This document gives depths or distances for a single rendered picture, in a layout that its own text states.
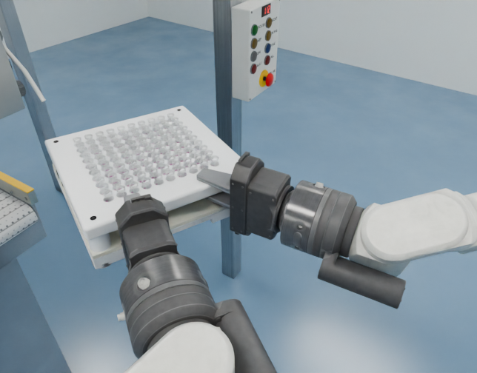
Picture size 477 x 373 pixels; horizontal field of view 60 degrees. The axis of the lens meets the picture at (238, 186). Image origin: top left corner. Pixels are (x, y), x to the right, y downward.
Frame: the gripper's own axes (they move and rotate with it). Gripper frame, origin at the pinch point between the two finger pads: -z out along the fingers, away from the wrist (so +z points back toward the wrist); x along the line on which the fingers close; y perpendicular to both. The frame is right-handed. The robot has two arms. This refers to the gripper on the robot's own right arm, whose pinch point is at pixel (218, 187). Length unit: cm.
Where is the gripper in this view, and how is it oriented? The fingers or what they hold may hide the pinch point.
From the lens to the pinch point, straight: 57.2
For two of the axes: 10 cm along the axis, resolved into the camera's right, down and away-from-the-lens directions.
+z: 8.9, 2.9, -3.4
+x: -0.1, 7.8, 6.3
